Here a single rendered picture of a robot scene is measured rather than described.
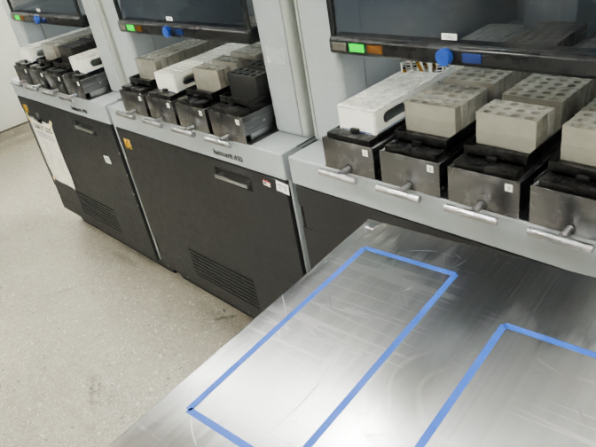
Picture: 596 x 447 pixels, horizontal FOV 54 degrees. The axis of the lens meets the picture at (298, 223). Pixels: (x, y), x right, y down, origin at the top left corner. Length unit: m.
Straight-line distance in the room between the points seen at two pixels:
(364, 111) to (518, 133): 0.31
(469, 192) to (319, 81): 0.45
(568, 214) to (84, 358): 1.65
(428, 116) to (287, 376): 0.64
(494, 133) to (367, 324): 0.50
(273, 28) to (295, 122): 0.22
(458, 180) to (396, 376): 0.51
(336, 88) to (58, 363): 1.39
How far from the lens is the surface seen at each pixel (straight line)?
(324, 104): 1.35
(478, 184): 1.06
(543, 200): 1.01
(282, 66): 1.41
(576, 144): 1.04
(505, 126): 1.08
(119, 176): 2.24
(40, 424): 2.04
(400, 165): 1.14
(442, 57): 1.07
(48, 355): 2.28
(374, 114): 1.19
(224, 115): 1.50
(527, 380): 0.66
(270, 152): 1.42
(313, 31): 1.31
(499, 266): 0.80
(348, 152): 1.22
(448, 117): 1.13
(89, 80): 2.19
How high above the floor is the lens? 1.29
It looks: 31 degrees down
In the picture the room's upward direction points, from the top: 11 degrees counter-clockwise
